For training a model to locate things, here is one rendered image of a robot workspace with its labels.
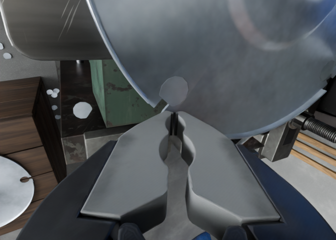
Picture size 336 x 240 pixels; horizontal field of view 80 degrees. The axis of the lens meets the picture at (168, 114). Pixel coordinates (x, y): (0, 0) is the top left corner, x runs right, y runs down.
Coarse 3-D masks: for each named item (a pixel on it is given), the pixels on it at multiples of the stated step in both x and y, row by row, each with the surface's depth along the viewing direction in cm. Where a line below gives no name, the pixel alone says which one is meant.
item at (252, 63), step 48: (96, 0) 10; (144, 0) 11; (192, 0) 12; (240, 0) 12; (288, 0) 14; (144, 48) 12; (192, 48) 13; (240, 48) 15; (288, 48) 17; (144, 96) 12; (192, 96) 15; (240, 96) 17; (288, 96) 20
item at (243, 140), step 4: (240, 140) 20; (244, 140) 19; (248, 140) 19; (252, 140) 20; (256, 140) 20; (236, 144) 20; (244, 144) 20; (248, 144) 20; (252, 144) 20; (256, 144) 20; (260, 144) 21; (248, 148) 20; (252, 148) 20; (256, 148) 21
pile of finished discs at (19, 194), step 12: (0, 156) 51; (0, 168) 53; (12, 168) 55; (24, 168) 56; (0, 180) 55; (12, 180) 56; (0, 192) 56; (12, 192) 58; (24, 192) 59; (0, 204) 58; (12, 204) 59; (24, 204) 61; (0, 216) 59; (12, 216) 61
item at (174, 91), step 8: (168, 80) 13; (176, 80) 14; (184, 80) 14; (160, 88) 13; (168, 88) 14; (176, 88) 14; (184, 88) 14; (160, 96) 14; (168, 96) 14; (176, 96) 14; (184, 96) 15; (176, 104) 15
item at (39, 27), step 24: (0, 0) 8; (24, 0) 9; (48, 0) 9; (72, 0) 9; (24, 24) 9; (48, 24) 10; (72, 24) 10; (24, 48) 10; (48, 48) 10; (72, 48) 10; (96, 48) 11
